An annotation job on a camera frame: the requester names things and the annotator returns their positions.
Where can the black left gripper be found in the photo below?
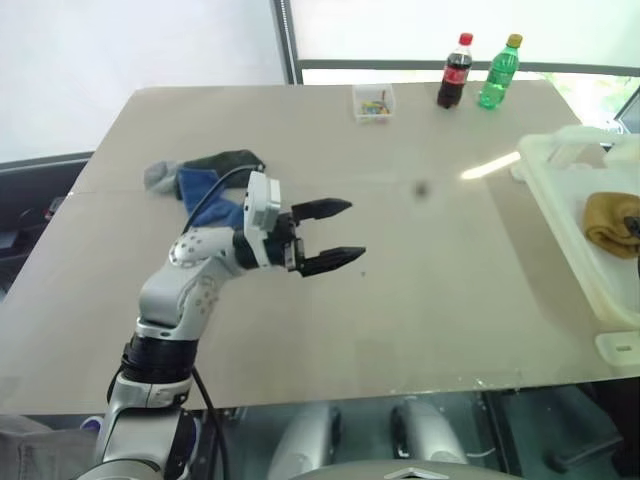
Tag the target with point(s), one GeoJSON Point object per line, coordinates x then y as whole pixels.
{"type": "Point", "coordinates": [282, 242]}

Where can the tan knitted sock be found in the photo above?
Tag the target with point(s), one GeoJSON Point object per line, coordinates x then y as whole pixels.
{"type": "Point", "coordinates": [607, 220]}

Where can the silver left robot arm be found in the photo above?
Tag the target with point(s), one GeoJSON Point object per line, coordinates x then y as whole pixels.
{"type": "Point", "coordinates": [165, 295]}

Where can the white plastic basket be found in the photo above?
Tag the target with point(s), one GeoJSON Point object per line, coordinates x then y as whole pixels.
{"type": "Point", "coordinates": [555, 200]}

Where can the dark green sock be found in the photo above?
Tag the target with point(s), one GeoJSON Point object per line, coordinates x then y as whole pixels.
{"type": "Point", "coordinates": [230, 159]}

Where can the pile of blue grey clothes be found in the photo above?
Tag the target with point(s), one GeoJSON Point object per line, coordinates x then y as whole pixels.
{"type": "Point", "coordinates": [212, 190]}

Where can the blue sock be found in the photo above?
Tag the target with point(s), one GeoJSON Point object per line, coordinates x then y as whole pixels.
{"type": "Point", "coordinates": [202, 192]}

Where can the grey sock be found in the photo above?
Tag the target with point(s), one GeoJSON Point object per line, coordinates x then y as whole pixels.
{"type": "Point", "coordinates": [160, 176]}

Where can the clear plastic box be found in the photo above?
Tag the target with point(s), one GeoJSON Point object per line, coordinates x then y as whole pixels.
{"type": "Point", "coordinates": [361, 115]}

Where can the colourful small clips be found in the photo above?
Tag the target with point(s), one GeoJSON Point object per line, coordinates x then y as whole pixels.
{"type": "Point", "coordinates": [374, 106]}

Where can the cola bottle red cap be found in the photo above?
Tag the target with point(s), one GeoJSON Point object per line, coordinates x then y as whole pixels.
{"type": "Point", "coordinates": [452, 75]}

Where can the green bottle yellow cap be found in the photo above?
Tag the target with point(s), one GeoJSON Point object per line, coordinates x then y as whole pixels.
{"type": "Point", "coordinates": [497, 75]}

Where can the silver rounded robot leg shell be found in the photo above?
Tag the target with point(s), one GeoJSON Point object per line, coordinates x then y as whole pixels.
{"type": "Point", "coordinates": [430, 435]}
{"type": "Point", "coordinates": [305, 440]}

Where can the black table leg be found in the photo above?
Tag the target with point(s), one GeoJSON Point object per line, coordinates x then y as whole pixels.
{"type": "Point", "coordinates": [502, 435]}

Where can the dark furniture beside table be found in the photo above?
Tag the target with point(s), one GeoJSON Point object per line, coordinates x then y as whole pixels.
{"type": "Point", "coordinates": [35, 210]}

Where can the grey cloth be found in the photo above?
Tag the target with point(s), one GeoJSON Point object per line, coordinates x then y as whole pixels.
{"type": "Point", "coordinates": [40, 450]}

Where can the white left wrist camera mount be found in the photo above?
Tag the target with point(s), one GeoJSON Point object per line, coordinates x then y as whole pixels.
{"type": "Point", "coordinates": [260, 200]}

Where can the dark window frame rail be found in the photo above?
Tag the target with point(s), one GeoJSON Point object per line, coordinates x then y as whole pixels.
{"type": "Point", "coordinates": [400, 64]}

